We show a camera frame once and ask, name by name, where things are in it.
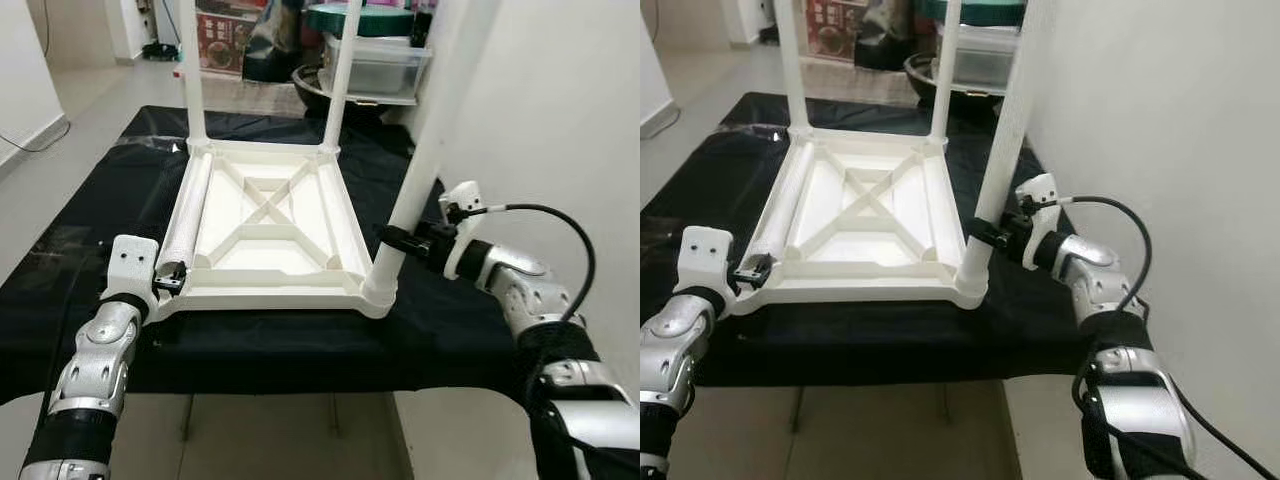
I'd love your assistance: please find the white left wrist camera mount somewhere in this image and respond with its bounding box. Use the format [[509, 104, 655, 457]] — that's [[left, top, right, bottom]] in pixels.
[[105, 235, 161, 313], [675, 227, 738, 307]]

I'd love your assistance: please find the clear plastic storage bin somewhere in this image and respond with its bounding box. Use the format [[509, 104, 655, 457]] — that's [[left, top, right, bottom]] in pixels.
[[320, 35, 433, 106], [935, 25, 1021, 96]]

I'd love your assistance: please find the green round pot lid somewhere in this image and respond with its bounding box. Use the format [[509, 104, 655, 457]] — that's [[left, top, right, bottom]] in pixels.
[[305, 3, 416, 39], [920, 0, 1026, 26]]

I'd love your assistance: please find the black tablecloth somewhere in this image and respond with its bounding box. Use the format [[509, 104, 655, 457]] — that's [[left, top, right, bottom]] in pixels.
[[640, 92, 1151, 391], [0, 105, 561, 406]]

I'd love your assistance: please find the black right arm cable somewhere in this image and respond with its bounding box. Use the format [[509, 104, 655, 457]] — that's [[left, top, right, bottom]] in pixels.
[[463, 203, 599, 323], [1040, 195, 1280, 480]]

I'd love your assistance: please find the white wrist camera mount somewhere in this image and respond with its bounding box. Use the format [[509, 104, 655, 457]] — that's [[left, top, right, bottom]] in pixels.
[[675, 227, 738, 307], [105, 235, 161, 313], [440, 182, 493, 283], [1015, 173, 1073, 273]]

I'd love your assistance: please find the white plastic children table top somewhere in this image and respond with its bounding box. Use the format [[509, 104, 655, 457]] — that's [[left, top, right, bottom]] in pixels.
[[725, 128, 991, 313], [150, 140, 398, 319]]

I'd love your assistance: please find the black wok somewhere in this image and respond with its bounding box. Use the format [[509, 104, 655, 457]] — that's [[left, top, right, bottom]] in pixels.
[[292, 65, 381, 116], [905, 52, 1001, 106]]

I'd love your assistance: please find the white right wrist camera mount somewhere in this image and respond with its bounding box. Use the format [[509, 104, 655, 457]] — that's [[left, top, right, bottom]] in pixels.
[[440, 182, 493, 283], [1015, 173, 1073, 273]]

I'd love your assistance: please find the black plastic bag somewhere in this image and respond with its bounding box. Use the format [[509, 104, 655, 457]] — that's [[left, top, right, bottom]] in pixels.
[[855, 0, 916, 71], [242, 0, 306, 83]]

